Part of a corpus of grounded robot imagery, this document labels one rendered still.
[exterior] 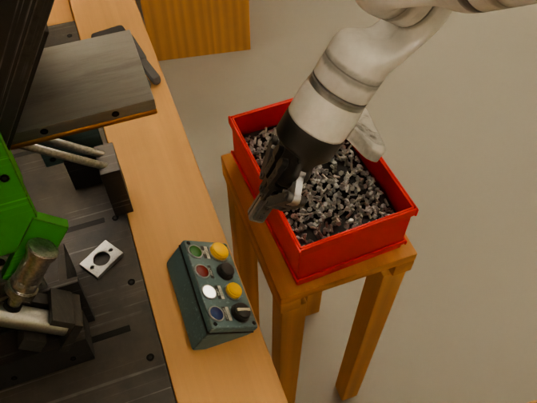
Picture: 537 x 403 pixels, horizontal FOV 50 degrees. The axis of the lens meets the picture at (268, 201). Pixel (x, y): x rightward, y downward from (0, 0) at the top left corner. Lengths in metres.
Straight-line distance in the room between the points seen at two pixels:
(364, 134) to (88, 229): 0.50
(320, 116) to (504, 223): 1.61
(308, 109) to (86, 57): 0.38
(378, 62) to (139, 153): 0.56
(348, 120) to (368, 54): 0.07
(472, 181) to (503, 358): 0.68
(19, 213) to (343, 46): 0.41
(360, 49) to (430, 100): 1.92
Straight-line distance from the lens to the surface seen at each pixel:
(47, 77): 0.87
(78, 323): 0.80
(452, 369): 1.85
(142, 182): 1.00
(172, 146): 1.04
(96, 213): 0.98
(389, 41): 0.62
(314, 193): 0.98
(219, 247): 0.86
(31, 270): 0.73
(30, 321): 0.80
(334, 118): 0.62
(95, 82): 0.84
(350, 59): 0.59
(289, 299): 0.98
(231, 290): 0.82
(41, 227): 0.73
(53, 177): 1.05
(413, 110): 2.44
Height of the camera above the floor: 1.67
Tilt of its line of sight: 54 degrees down
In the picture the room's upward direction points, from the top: straight up
